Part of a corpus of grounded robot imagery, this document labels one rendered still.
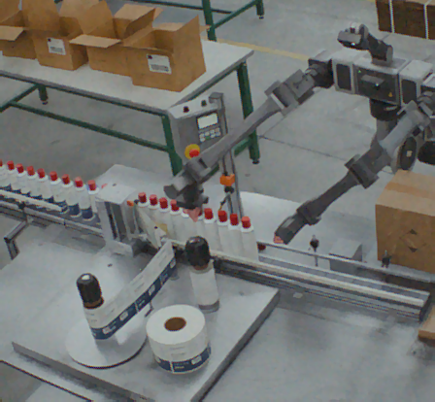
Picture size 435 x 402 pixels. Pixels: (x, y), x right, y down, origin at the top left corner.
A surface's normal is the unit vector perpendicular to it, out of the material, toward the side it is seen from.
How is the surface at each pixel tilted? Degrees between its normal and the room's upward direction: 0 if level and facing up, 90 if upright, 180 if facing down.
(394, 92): 90
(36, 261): 0
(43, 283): 0
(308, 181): 0
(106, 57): 90
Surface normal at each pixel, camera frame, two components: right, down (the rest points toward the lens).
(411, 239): -0.52, 0.53
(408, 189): -0.14, -0.83
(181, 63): 0.85, 0.18
